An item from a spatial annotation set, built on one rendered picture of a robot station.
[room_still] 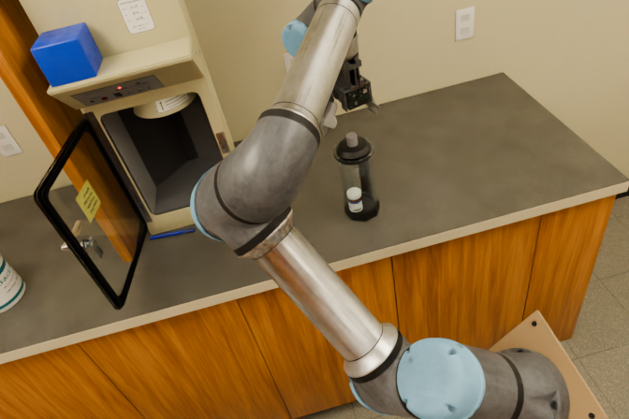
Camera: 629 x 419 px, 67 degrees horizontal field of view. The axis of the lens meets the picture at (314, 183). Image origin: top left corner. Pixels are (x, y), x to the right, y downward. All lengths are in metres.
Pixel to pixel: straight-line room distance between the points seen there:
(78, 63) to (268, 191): 0.64
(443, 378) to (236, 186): 0.40
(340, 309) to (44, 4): 0.90
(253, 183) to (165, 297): 0.78
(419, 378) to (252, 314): 0.77
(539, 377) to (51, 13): 1.18
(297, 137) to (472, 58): 1.39
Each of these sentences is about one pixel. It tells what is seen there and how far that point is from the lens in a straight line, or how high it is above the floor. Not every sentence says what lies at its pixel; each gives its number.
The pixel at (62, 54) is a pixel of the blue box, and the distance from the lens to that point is 1.16.
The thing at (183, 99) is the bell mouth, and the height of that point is 1.33.
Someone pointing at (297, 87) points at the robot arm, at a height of 1.59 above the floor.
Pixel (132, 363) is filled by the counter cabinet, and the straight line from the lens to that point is 1.60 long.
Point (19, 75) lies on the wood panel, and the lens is 1.24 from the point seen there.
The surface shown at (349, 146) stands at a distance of 1.25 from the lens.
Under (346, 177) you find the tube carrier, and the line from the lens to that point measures 1.28.
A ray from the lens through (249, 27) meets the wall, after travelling 1.68.
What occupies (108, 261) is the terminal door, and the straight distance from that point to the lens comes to 1.30.
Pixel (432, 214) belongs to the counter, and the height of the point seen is 0.94.
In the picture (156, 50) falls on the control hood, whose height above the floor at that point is 1.51.
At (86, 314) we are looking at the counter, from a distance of 1.46.
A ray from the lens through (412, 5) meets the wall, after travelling 1.79.
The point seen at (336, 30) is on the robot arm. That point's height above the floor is 1.61.
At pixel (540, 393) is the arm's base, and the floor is 1.16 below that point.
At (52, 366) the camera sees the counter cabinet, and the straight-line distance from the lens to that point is 1.62.
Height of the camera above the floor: 1.92
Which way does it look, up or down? 39 degrees down
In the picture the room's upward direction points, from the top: 13 degrees counter-clockwise
